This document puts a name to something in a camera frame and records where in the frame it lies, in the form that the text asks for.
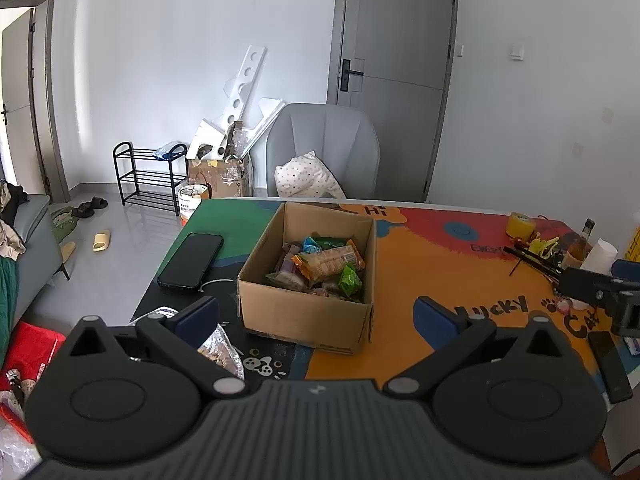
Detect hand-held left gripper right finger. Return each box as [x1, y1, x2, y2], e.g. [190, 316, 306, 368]
[382, 296, 568, 402]

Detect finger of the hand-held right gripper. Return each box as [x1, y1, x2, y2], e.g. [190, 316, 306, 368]
[612, 259, 640, 283]
[558, 266, 628, 308]

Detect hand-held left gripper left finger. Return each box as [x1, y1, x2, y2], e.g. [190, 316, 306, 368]
[65, 296, 251, 402]

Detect brown cardboard box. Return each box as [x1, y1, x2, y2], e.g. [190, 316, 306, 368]
[236, 201, 377, 356]

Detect clear cracker packet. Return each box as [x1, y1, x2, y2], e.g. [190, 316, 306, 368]
[291, 240, 366, 281]

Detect white paper roll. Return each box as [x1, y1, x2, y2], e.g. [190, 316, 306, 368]
[575, 238, 621, 306]

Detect silver foil bag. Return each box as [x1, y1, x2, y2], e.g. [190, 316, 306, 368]
[145, 305, 246, 381]

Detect brown glass bottle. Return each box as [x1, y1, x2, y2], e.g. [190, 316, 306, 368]
[562, 218, 596, 268]

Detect colourful cartoon table mat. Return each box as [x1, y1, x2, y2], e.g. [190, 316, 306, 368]
[131, 199, 640, 391]

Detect black rod bundle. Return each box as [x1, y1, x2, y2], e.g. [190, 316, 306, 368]
[502, 245, 566, 278]

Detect yellow clip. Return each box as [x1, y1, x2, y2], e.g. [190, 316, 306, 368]
[529, 237, 560, 257]

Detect black rectangular device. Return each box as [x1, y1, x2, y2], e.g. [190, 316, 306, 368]
[587, 331, 633, 403]

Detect black smartphone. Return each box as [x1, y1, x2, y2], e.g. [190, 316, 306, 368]
[157, 232, 224, 290]

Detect yellow tape roll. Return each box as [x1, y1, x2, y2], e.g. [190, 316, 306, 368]
[506, 212, 537, 240]

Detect white orange paper bag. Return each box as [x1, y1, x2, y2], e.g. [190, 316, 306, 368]
[177, 182, 211, 221]

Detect cardboard box with packaging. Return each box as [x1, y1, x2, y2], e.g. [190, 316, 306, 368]
[186, 155, 253, 200]

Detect dark sandals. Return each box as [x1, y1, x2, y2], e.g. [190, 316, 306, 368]
[71, 197, 108, 218]

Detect black shoe rack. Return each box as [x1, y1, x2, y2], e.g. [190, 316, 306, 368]
[112, 141, 188, 217]

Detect green floor mat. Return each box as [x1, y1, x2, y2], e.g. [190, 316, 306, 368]
[50, 205, 81, 243]

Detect red plastic bag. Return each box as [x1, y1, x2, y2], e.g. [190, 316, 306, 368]
[0, 322, 66, 428]

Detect dotted white pillow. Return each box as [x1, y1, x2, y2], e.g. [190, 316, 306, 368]
[274, 151, 347, 199]

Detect grey sofa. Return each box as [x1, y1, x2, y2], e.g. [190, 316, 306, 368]
[0, 192, 71, 331]

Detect white foam piece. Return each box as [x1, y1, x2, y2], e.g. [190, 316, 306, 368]
[192, 120, 231, 158]

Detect green blanket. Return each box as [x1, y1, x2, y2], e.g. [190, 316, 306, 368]
[0, 257, 21, 356]

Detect pile of clothes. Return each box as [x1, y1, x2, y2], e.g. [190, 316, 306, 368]
[0, 180, 31, 261]

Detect grey armchair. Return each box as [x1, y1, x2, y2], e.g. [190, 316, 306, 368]
[263, 102, 381, 200]

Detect clear plastic bag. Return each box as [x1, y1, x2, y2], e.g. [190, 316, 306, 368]
[0, 390, 41, 480]

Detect tall white foam board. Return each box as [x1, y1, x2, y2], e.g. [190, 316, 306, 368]
[220, 44, 268, 126]

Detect grey side door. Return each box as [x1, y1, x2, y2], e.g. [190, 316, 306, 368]
[0, 0, 71, 206]

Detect black door handle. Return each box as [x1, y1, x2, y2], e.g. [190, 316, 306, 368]
[339, 59, 365, 93]

